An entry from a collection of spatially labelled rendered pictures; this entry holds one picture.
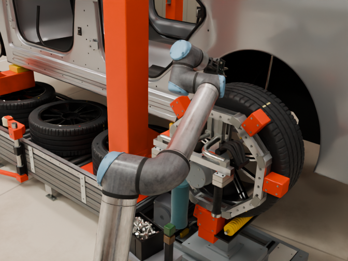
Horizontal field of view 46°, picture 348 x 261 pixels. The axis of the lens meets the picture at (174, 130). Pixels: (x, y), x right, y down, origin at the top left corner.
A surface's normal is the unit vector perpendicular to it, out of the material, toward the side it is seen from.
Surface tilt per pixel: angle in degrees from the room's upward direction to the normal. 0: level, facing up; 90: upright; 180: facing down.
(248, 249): 0
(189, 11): 90
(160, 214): 90
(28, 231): 0
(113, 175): 68
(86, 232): 0
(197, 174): 90
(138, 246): 90
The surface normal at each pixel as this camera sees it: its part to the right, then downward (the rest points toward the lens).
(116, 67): -0.64, 0.31
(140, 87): 0.77, 0.29
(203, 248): 0.03, -0.91
